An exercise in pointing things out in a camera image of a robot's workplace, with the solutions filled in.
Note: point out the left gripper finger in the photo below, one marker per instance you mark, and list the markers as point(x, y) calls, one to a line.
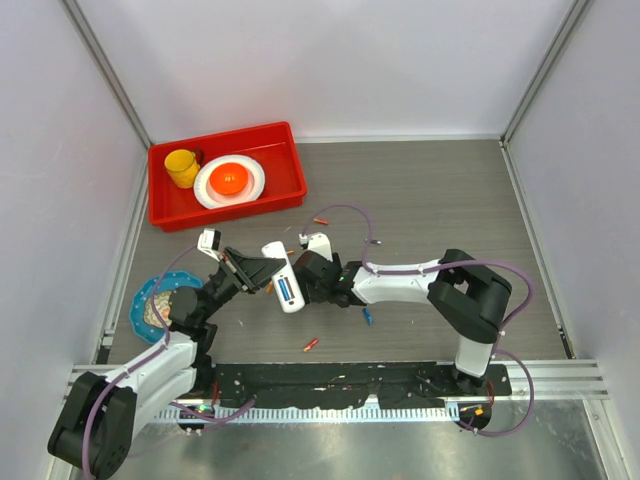
point(241, 261)
point(260, 275)

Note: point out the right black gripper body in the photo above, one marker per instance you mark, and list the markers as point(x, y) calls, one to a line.
point(316, 294)

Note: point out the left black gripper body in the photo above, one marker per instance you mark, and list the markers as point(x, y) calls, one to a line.
point(227, 281)

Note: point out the blue battery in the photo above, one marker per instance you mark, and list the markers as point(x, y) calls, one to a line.
point(285, 289)
point(368, 317)

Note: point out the white remote control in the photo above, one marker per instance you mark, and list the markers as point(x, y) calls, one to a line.
point(277, 250)

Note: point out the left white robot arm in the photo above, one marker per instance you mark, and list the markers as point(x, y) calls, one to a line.
point(103, 413)

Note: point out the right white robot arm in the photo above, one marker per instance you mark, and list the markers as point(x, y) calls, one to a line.
point(471, 297)

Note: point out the red orange battery lower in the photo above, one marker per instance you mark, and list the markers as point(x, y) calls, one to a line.
point(310, 345)

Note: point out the white paper plate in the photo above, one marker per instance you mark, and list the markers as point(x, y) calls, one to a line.
point(210, 200)

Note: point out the orange bowl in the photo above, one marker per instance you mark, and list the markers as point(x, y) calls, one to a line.
point(229, 179)

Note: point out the blue patterned plate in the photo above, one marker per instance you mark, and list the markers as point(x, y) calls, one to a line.
point(148, 301)

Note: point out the red plastic bin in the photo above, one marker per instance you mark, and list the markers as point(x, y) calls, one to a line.
point(171, 208)

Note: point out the yellow mug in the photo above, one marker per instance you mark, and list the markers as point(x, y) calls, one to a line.
point(183, 166)

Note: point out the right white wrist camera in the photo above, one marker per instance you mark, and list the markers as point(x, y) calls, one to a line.
point(318, 243)

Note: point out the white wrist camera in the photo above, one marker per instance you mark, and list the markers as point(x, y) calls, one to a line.
point(318, 243)
point(209, 242)

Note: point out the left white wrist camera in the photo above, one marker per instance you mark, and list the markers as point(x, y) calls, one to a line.
point(209, 242)

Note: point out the white slotted cable duct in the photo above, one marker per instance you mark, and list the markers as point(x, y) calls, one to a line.
point(369, 413)

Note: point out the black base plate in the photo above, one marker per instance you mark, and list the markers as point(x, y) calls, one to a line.
point(338, 386)

